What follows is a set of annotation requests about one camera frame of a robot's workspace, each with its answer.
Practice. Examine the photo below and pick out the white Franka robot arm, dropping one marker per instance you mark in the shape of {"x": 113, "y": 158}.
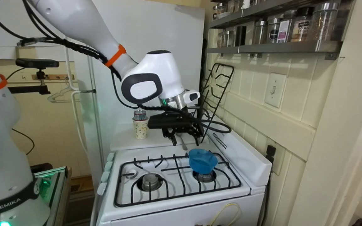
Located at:
{"x": 75, "y": 21}

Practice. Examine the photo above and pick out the white wall switch plate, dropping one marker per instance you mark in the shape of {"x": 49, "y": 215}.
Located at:
{"x": 275, "y": 90}

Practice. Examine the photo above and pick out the blue cup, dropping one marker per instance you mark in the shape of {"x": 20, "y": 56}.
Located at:
{"x": 201, "y": 161}

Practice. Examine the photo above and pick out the glass spice jar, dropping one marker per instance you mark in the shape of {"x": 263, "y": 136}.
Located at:
{"x": 284, "y": 31}
{"x": 225, "y": 38}
{"x": 301, "y": 26}
{"x": 260, "y": 32}
{"x": 326, "y": 21}

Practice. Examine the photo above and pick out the white refrigerator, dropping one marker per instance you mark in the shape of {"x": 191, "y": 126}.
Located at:
{"x": 168, "y": 33}

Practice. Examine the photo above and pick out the round grey gas burner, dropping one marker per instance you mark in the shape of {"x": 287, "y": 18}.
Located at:
{"x": 206, "y": 178}
{"x": 149, "y": 183}

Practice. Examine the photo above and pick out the metal spice rack shelf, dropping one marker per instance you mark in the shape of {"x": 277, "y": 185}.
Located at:
{"x": 272, "y": 47}

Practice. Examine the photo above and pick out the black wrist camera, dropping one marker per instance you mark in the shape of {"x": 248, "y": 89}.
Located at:
{"x": 159, "y": 120}

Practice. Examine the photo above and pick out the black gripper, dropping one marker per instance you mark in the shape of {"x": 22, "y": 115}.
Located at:
{"x": 184, "y": 132}

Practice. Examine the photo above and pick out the spare black stove grate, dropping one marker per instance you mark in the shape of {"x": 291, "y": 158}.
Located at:
{"x": 208, "y": 84}

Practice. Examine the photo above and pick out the black camera on stand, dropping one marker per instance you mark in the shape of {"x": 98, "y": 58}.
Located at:
{"x": 36, "y": 63}

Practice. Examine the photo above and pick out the white gas stove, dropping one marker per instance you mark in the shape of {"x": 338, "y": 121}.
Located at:
{"x": 168, "y": 209}

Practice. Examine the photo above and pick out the metal robot stand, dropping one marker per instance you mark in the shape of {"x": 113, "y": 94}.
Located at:
{"x": 55, "y": 189}

